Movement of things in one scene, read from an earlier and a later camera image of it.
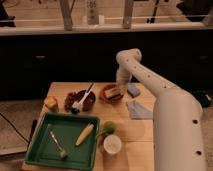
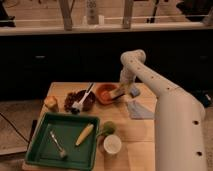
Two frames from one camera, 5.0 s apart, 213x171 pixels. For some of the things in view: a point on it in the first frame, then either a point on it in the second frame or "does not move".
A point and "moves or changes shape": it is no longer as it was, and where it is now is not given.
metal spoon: [62, 153] does not move
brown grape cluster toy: [69, 99] does not move
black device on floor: [204, 97] does not move
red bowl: [110, 94] moves or changes shape
